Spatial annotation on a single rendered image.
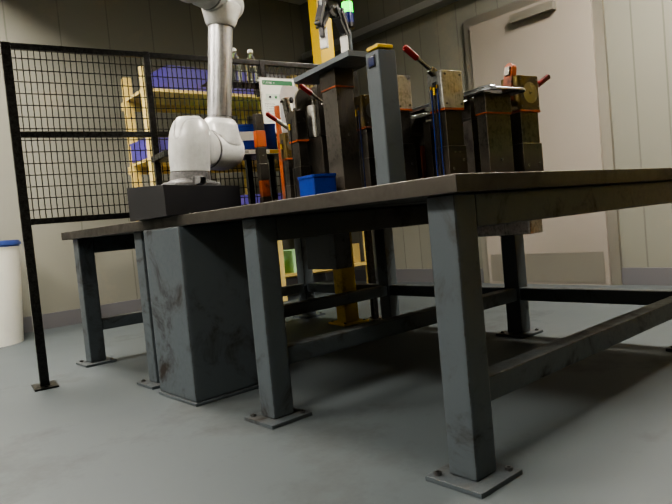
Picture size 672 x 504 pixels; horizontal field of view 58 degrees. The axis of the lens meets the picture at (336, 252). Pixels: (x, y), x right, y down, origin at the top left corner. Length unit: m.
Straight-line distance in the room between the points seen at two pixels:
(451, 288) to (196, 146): 1.33
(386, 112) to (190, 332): 1.05
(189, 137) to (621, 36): 3.25
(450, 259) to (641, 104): 3.40
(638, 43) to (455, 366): 3.59
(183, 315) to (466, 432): 1.22
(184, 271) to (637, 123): 3.34
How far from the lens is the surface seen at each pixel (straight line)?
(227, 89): 2.64
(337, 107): 2.15
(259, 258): 1.94
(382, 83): 1.96
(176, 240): 2.29
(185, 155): 2.41
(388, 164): 1.92
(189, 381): 2.36
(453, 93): 2.01
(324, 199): 1.60
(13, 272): 4.69
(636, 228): 4.66
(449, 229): 1.38
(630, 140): 4.67
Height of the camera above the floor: 0.62
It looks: 3 degrees down
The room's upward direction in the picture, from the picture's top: 5 degrees counter-clockwise
